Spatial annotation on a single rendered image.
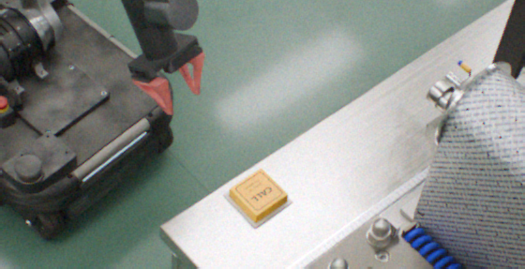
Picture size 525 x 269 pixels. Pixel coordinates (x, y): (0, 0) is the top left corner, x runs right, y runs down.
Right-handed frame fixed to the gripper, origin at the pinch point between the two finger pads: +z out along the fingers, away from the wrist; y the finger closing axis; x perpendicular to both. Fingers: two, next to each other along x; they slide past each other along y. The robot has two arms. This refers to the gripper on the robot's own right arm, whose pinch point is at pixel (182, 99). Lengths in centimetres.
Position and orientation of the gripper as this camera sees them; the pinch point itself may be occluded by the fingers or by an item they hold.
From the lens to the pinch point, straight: 161.2
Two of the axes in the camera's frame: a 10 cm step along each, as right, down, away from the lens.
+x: -6.9, -2.0, 6.9
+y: 6.6, -5.6, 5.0
